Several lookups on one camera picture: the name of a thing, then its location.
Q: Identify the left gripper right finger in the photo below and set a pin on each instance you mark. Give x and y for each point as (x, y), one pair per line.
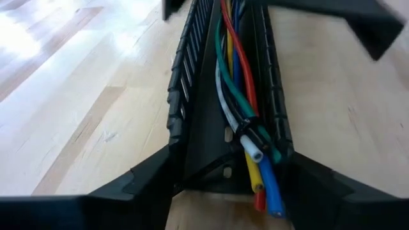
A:
(335, 207)

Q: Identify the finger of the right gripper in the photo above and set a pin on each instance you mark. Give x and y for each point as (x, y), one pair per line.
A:
(367, 25)
(171, 6)

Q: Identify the black zip tie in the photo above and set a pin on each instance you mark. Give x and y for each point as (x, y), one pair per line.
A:
(246, 124)

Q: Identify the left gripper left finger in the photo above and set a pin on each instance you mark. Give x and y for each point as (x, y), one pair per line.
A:
(128, 204)

